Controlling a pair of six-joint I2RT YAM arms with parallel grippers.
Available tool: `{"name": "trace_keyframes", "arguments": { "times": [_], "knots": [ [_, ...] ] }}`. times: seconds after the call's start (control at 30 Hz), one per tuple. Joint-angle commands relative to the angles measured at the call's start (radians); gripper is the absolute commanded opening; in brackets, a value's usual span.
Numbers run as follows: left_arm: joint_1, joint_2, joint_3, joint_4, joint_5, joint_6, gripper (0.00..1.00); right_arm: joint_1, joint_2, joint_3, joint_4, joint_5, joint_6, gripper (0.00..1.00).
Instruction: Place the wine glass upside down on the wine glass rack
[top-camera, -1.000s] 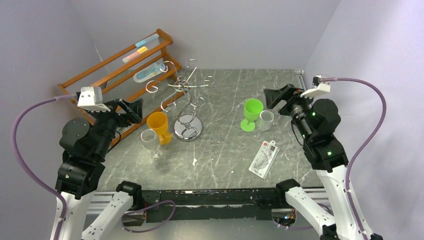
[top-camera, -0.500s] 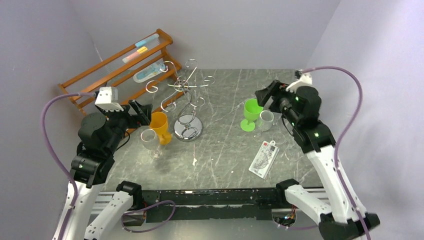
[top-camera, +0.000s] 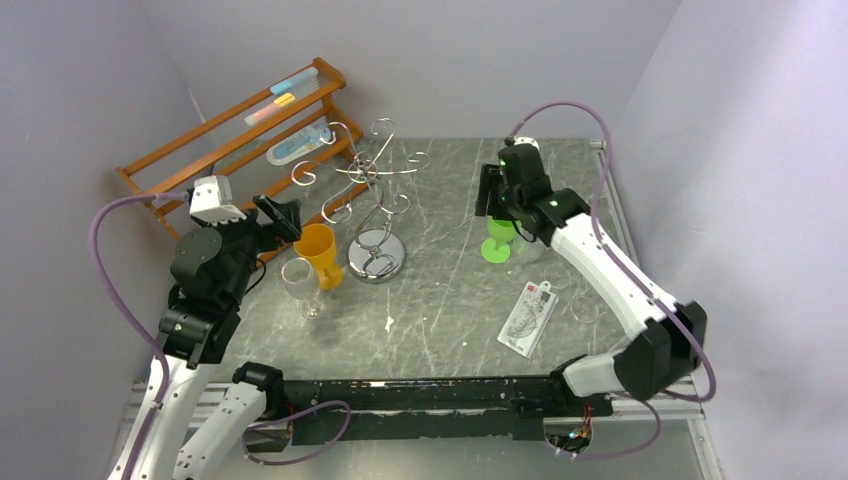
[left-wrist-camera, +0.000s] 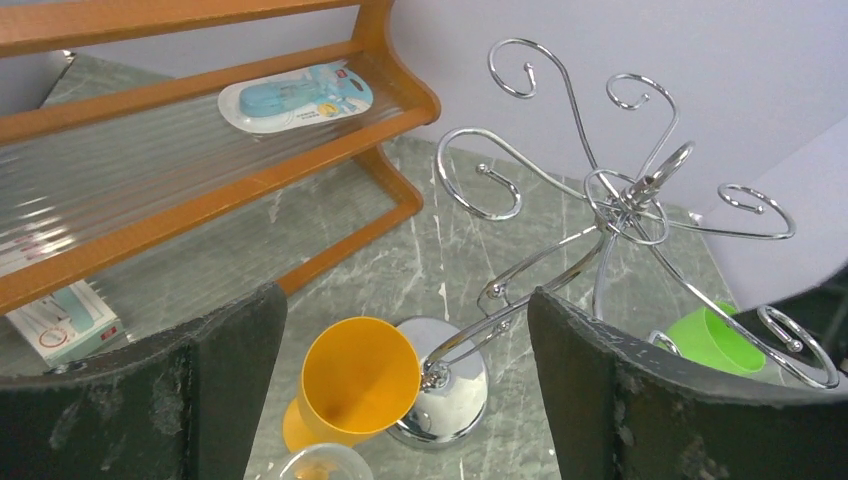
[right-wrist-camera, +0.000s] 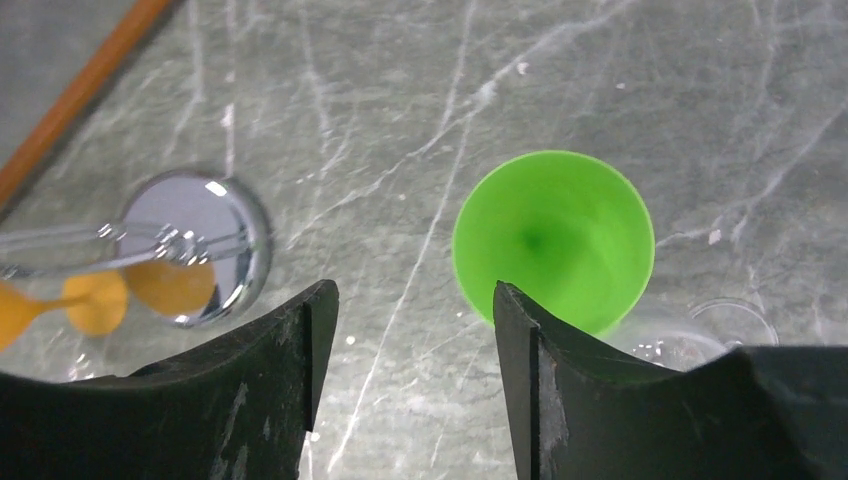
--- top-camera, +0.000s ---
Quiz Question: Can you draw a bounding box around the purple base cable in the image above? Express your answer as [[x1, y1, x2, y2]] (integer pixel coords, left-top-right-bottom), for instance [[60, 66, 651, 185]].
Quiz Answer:
[[553, 397, 662, 462], [241, 400, 353, 467]]

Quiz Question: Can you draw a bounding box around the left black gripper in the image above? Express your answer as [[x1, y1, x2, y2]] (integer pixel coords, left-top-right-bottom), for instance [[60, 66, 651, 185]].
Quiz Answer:
[[195, 193, 302, 304]]

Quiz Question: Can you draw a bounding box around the blue marker pen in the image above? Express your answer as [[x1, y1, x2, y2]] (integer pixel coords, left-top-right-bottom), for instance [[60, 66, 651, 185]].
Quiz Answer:
[[270, 67, 319, 95]]

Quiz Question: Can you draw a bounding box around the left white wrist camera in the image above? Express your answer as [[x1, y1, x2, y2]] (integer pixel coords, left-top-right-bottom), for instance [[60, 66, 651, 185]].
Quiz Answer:
[[189, 175, 247, 226]]

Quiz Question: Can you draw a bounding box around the chrome wine glass rack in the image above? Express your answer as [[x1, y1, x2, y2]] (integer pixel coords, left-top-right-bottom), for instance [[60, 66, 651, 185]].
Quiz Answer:
[[319, 117, 431, 284]]

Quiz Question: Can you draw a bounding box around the clear wine glass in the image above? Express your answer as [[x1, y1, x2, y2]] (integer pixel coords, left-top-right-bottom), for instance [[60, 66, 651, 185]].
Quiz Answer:
[[505, 236, 546, 284], [281, 258, 326, 320]]

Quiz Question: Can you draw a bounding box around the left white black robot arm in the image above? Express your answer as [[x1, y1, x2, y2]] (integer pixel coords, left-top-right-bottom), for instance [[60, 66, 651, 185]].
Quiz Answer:
[[88, 187, 302, 479]]

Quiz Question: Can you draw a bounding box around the orange plastic wine glass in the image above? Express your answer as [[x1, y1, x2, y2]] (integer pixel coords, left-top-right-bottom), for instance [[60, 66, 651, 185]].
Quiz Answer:
[[293, 223, 344, 290]]

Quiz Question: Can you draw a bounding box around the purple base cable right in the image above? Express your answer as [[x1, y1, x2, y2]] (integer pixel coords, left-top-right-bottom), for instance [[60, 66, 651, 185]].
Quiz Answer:
[[553, 397, 662, 462]]

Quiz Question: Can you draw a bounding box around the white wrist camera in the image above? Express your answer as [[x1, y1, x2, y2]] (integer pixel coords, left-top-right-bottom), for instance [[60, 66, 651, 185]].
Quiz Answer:
[[504, 136, 540, 150], [189, 175, 247, 226]]

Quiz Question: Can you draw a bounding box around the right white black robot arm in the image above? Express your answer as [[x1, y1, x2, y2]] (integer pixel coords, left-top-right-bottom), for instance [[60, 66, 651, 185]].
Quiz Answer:
[[475, 143, 707, 415]]

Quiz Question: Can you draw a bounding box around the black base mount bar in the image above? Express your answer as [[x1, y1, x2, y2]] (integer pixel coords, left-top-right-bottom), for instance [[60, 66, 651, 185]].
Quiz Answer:
[[231, 362, 613, 446]]

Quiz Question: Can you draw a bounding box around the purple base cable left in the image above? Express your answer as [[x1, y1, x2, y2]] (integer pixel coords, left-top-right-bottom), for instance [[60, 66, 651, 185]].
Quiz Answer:
[[241, 400, 353, 467]]

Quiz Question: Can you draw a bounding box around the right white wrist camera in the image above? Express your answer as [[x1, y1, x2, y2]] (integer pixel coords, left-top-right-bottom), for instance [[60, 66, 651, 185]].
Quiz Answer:
[[504, 136, 540, 150]]

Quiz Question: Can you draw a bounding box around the wooden shelf rack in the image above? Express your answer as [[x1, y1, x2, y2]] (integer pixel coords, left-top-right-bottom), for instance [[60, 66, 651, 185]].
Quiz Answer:
[[115, 57, 365, 223]]

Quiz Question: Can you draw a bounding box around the pink yellow marker pen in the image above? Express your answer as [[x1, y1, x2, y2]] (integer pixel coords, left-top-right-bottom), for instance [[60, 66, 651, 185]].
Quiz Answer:
[[244, 93, 296, 126]]

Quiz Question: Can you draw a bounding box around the green plastic wine glass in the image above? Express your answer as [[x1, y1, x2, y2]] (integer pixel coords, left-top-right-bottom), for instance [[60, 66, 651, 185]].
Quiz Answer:
[[480, 216, 516, 264]]

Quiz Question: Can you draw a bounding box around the white packaged ruler card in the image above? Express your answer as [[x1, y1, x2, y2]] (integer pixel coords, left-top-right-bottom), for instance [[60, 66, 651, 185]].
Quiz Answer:
[[497, 281, 559, 358]]

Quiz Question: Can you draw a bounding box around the blue white packaged item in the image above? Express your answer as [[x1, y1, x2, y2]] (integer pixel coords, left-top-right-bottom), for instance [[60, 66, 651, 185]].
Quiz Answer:
[[265, 125, 334, 166]]

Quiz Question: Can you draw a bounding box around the clear glass far right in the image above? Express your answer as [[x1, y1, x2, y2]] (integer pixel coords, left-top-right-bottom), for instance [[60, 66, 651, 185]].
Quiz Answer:
[[543, 263, 601, 325]]

